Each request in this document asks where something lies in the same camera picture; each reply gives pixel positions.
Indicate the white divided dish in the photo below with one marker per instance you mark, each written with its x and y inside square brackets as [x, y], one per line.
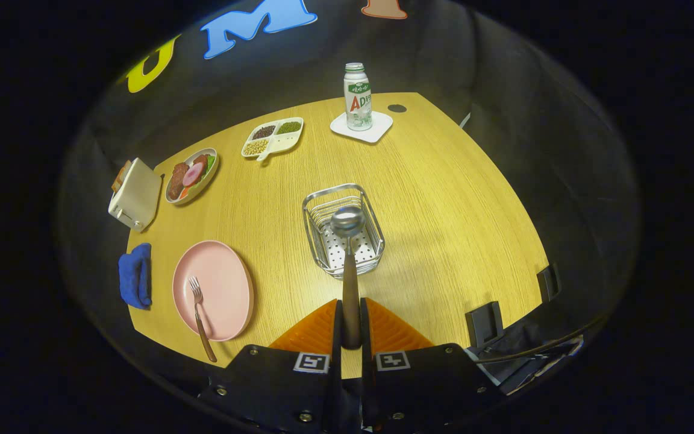
[284, 143]

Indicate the black table clamp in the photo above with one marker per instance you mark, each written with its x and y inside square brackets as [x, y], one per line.
[484, 322]
[547, 282]

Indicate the pink round plate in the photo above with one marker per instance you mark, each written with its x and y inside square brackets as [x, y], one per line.
[220, 283]

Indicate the pile of dark red beans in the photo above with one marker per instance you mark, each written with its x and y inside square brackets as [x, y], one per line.
[264, 131]

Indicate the pile of green beans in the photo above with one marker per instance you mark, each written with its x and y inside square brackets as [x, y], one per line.
[289, 127]

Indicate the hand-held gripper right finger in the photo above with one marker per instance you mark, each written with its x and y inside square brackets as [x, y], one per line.
[365, 337]

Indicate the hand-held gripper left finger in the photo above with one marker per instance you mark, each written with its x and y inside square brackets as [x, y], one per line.
[337, 328]

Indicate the dark round table grommet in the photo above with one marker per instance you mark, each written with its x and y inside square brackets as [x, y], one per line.
[396, 108]

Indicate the pink ham slice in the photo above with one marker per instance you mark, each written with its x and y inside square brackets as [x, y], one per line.
[193, 173]

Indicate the pile of yellow soybeans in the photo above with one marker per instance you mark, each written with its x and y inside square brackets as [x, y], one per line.
[255, 146]

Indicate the white drink bottle green label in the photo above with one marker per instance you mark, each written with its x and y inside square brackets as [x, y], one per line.
[358, 99]

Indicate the grey food bowl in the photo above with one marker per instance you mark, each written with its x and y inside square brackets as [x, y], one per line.
[202, 188]

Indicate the green lettuce leaf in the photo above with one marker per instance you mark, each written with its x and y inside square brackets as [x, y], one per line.
[209, 163]

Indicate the cream white toaster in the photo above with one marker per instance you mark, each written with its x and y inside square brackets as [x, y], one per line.
[139, 196]

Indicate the brown meat piece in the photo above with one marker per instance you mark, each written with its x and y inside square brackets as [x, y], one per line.
[177, 181]

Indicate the white square coaster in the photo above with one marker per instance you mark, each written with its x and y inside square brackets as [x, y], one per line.
[380, 129]

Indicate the black backdrop cloth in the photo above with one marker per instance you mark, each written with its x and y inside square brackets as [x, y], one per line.
[534, 120]

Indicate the orange carrot slice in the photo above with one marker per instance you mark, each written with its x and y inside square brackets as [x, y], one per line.
[185, 191]

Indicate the toasted bread slices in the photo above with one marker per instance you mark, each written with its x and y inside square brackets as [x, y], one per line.
[120, 176]

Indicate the blue folded cloth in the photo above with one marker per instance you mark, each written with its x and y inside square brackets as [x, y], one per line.
[135, 277]

